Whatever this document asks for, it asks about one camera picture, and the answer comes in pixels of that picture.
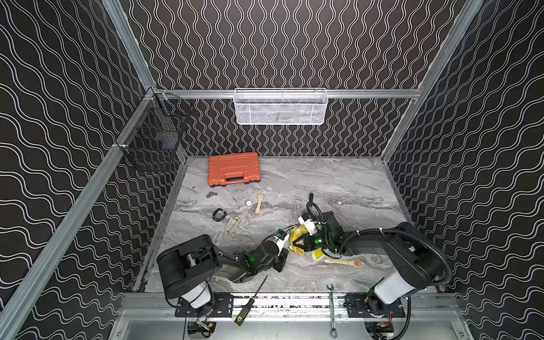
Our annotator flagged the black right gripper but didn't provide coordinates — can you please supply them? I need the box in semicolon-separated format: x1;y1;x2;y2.
292;232;332;253

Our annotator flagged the orange strap watch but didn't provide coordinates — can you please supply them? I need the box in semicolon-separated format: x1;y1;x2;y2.
324;259;363;268

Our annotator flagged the yellow green white towel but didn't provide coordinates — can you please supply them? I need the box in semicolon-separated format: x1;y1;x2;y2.
289;225;324;262

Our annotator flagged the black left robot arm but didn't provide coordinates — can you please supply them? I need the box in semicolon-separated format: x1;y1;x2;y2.
157;229;289;309

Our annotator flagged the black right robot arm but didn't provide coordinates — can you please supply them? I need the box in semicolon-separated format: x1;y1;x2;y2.
290;201;453;317

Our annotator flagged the black yellow screwdriver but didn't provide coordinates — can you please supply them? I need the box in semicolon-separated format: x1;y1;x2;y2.
235;276;268;326

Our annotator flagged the silver combination wrench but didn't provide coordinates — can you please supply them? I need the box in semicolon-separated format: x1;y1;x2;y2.
327;284;338;339

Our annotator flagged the red plastic tool case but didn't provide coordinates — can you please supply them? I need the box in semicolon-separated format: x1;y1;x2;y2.
208;152;262;187

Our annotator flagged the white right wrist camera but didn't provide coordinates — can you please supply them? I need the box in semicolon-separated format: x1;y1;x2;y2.
298;212;319;235

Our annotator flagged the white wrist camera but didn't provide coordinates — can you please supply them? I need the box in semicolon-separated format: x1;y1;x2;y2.
274;229;290;253
298;212;319;235

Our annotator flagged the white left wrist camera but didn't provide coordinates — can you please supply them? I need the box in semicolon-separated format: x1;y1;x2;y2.
274;229;290;253

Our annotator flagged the black wire basket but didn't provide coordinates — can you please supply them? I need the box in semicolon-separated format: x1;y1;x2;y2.
121;93;194;173

